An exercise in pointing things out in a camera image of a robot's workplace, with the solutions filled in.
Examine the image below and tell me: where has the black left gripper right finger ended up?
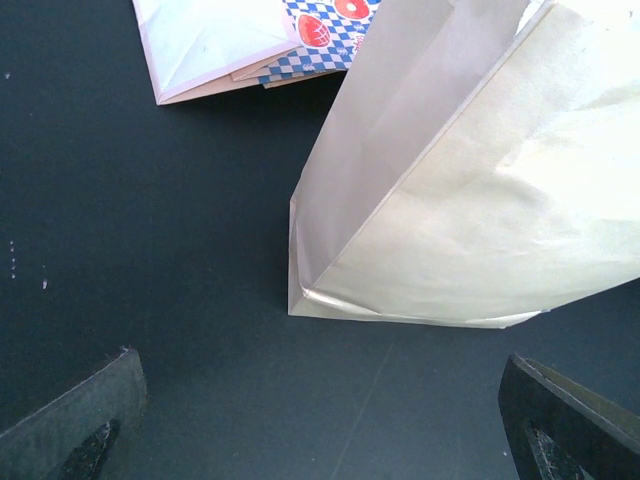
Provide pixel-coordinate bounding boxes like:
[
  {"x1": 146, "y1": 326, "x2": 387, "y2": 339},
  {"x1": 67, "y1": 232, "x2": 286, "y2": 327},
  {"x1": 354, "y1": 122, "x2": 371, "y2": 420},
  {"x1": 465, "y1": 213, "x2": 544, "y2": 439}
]
[{"x1": 498, "y1": 354, "x2": 639, "y2": 479}]

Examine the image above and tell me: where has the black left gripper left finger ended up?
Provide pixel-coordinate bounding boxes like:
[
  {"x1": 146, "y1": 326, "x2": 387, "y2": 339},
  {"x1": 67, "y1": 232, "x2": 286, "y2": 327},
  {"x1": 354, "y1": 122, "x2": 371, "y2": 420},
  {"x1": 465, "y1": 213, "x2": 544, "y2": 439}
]
[{"x1": 1, "y1": 348, "x2": 147, "y2": 479}]

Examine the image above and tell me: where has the cream paper bag with handles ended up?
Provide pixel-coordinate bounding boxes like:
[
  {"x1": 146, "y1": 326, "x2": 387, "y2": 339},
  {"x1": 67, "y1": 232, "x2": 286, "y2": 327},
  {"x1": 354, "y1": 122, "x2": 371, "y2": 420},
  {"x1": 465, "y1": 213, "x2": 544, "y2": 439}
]
[{"x1": 288, "y1": 1, "x2": 639, "y2": 328}]

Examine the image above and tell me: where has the white flat paper bag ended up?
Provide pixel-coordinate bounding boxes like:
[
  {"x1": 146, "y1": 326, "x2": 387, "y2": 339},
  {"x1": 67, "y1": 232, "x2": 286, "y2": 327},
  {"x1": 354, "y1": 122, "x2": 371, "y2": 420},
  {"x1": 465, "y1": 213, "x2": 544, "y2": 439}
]
[{"x1": 133, "y1": 1, "x2": 301, "y2": 106}]

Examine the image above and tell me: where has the blue checkered paper bag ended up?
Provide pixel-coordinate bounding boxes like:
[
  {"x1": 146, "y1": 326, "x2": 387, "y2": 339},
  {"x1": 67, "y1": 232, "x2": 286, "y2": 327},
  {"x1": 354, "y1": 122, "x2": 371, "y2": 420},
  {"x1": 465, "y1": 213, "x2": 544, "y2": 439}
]
[{"x1": 233, "y1": 0, "x2": 380, "y2": 85}]

